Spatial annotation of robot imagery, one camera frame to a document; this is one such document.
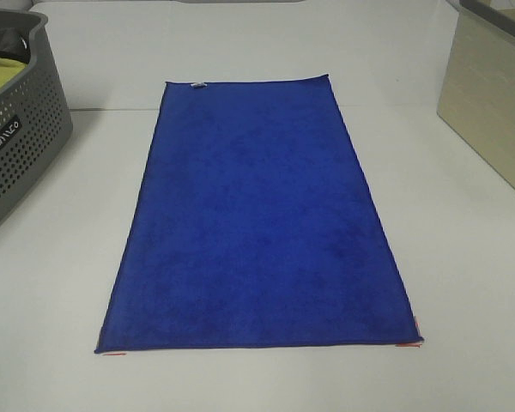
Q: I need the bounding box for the blue microfiber towel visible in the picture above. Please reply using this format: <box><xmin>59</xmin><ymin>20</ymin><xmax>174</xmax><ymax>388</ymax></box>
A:
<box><xmin>96</xmin><ymin>75</ymin><xmax>421</xmax><ymax>353</ymax></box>

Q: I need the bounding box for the grey perforated plastic basket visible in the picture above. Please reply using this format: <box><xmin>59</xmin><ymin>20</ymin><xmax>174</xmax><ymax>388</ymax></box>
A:
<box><xmin>0</xmin><ymin>9</ymin><xmax>73</xmax><ymax>224</ymax></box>

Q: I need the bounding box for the beige storage box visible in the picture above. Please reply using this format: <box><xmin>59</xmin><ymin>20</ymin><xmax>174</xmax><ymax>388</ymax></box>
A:
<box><xmin>437</xmin><ymin>1</ymin><xmax>515</xmax><ymax>190</ymax></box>

